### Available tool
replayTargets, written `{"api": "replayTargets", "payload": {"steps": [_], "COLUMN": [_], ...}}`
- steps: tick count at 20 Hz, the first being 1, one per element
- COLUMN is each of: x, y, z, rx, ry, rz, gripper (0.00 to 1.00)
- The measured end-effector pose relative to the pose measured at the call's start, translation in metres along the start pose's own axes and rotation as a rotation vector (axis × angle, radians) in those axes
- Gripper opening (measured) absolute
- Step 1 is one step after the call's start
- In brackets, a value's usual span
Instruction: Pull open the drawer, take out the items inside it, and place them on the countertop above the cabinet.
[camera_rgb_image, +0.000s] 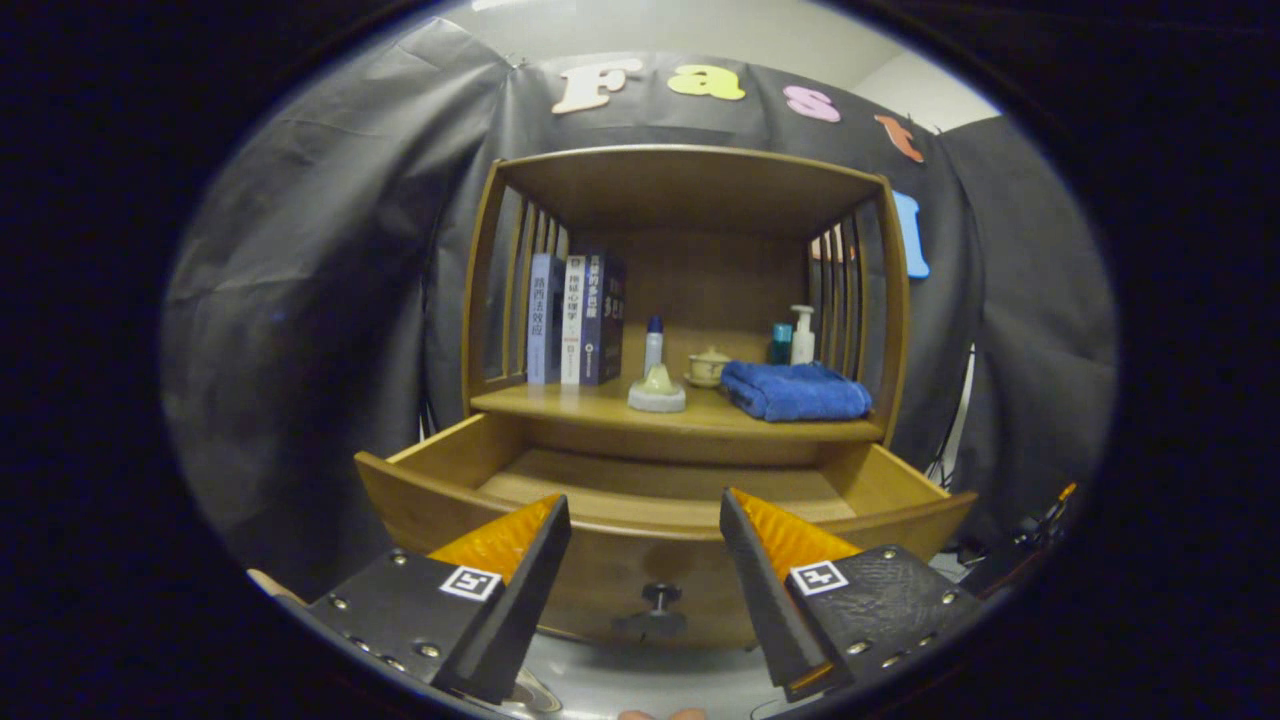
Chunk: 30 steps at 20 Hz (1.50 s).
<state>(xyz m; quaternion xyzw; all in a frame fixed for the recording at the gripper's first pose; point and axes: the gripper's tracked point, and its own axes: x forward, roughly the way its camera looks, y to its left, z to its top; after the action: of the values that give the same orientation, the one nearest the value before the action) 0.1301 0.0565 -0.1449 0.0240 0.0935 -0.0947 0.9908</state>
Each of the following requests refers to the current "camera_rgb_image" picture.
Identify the black drawer knob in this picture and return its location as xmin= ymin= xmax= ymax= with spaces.
xmin=613 ymin=583 xmax=689 ymax=638

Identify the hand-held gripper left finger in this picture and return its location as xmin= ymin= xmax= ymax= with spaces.
xmin=305 ymin=493 xmax=573 ymax=706

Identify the white round object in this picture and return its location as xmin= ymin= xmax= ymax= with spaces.
xmin=500 ymin=665 xmax=566 ymax=713

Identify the wooden countertop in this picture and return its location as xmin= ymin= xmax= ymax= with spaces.
xmin=470 ymin=375 xmax=886 ymax=444

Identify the white book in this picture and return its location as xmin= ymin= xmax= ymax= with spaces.
xmin=560 ymin=254 xmax=586 ymax=387

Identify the dark navy book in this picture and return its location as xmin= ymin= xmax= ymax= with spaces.
xmin=579 ymin=250 xmax=628 ymax=387

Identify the black device with orange tip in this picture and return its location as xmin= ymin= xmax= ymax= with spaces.
xmin=965 ymin=482 xmax=1081 ymax=591

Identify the backdrop stand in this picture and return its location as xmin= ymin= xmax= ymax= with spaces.
xmin=935 ymin=345 xmax=976 ymax=481

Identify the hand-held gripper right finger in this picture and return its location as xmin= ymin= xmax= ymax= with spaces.
xmin=719 ymin=487 xmax=986 ymax=703

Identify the blue towel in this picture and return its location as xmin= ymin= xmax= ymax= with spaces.
xmin=720 ymin=360 xmax=874 ymax=423

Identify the light blue book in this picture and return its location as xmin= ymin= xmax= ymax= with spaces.
xmin=526 ymin=253 xmax=566 ymax=386

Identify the wooden drawer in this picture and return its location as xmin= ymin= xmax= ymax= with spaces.
xmin=354 ymin=412 xmax=979 ymax=649

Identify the wooden cabinet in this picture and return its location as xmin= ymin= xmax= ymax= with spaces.
xmin=460 ymin=144 xmax=913 ymax=466

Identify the beige lidded teacup with saucer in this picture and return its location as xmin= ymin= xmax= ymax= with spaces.
xmin=684 ymin=346 xmax=732 ymax=389

